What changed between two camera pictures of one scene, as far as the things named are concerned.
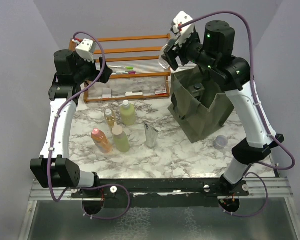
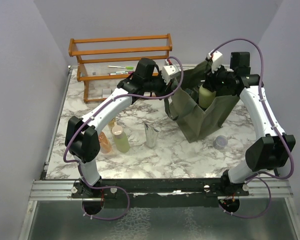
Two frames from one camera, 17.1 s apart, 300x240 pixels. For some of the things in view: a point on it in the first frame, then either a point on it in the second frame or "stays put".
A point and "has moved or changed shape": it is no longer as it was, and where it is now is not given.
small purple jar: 220,141 stays put
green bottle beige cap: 121,141 stays put
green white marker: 128,67 stays put
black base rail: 151,194 stays put
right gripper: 171,52 to 210,80
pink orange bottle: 101,141 stays put
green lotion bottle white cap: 127,112 to 206,97
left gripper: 93,65 to 166,89
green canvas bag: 195,118 has moved or changed shape
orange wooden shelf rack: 136,72 stays put
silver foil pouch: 151,135 stays put
